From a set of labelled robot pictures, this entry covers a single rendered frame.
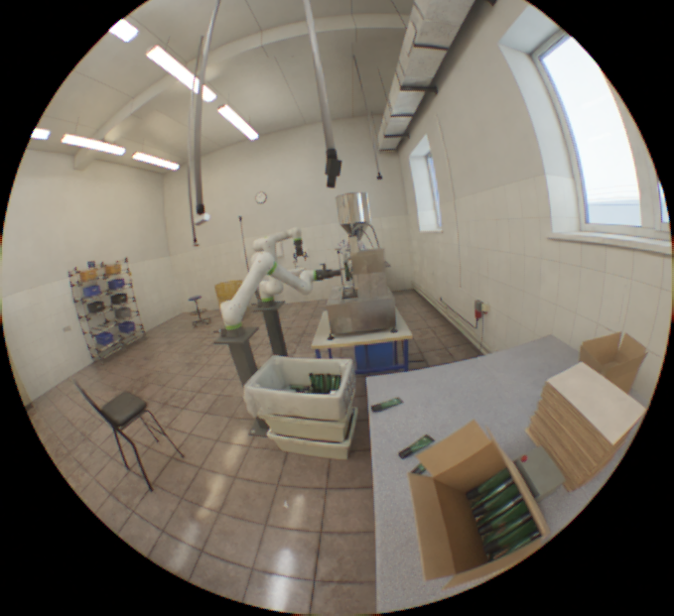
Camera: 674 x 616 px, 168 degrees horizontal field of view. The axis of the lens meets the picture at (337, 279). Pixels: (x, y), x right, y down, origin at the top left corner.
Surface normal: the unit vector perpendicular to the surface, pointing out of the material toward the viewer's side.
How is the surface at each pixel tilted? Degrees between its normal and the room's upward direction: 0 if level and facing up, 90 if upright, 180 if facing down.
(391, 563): 0
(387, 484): 0
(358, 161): 90
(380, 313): 90
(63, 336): 90
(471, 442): 69
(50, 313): 90
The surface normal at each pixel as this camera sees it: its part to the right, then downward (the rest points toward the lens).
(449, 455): -0.35, -0.14
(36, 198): 0.99, -0.12
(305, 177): -0.06, 0.19
